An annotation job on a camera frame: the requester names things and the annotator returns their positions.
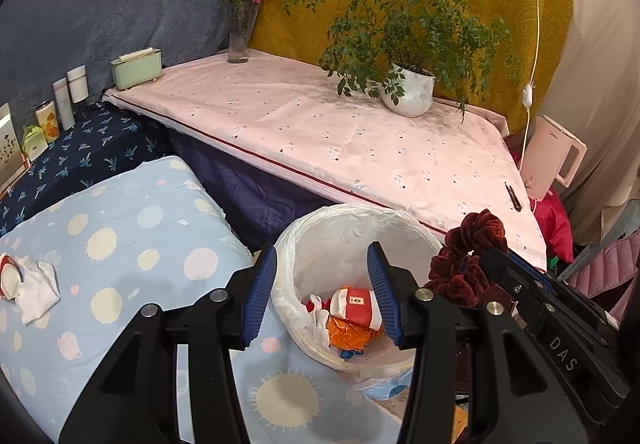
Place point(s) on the light blue dotted sheet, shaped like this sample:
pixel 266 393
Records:
pixel 125 249

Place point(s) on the navy leaf print cloth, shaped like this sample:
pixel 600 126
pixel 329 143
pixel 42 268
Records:
pixel 85 153

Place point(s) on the pink tablecloth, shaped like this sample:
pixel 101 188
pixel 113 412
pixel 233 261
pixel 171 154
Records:
pixel 310 138

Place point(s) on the crumpled white tissues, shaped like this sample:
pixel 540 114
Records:
pixel 37 289

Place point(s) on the dark purple cloth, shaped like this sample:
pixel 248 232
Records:
pixel 225 189

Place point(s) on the yellow floral can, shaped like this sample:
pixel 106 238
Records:
pixel 47 121

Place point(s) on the clear plastic bag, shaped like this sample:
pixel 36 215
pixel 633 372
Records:
pixel 382 384

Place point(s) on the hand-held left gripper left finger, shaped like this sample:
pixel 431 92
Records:
pixel 255 304

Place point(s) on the beige curtain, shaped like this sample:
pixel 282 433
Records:
pixel 600 48

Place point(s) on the glass vase with pink flowers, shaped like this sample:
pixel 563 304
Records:
pixel 239 33

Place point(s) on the green tissue box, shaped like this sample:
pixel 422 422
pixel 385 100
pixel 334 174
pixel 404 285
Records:
pixel 136 68

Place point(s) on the pink quilted jacket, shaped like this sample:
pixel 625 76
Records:
pixel 607 274

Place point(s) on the red cloth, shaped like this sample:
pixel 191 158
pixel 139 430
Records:
pixel 555 224

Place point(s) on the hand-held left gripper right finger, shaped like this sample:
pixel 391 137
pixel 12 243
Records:
pixel 385 299

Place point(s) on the pink electric kettle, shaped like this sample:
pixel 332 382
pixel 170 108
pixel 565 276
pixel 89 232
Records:
pixel 547 153

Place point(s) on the large red paper cup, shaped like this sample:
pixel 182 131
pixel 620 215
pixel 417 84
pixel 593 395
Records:
pixel 357 304

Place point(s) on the small red paper cup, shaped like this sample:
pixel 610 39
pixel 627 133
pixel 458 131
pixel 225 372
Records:
pixel 9 276

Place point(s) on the waste bin with white liner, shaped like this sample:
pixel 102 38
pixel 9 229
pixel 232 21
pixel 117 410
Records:
pixel 325 244

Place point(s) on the small black clip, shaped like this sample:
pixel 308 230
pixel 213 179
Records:
pixel 512 196

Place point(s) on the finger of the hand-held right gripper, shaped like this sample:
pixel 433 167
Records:
pixel 507 274

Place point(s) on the white product box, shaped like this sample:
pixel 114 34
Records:
pixel 10 148

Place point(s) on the orange plastic bag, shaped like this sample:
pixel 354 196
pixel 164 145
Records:
pixel 350 331

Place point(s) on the tall white bottle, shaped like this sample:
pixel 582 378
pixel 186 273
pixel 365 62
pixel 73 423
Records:
pixel 63 103

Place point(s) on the dark red velvet scrunchie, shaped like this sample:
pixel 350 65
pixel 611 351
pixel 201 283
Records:
pixel 465 249

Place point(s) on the green packet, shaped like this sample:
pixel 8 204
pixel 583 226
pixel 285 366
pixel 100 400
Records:
pixel 34 141

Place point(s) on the potted green plant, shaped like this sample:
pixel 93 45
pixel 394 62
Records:
pixel 410 88

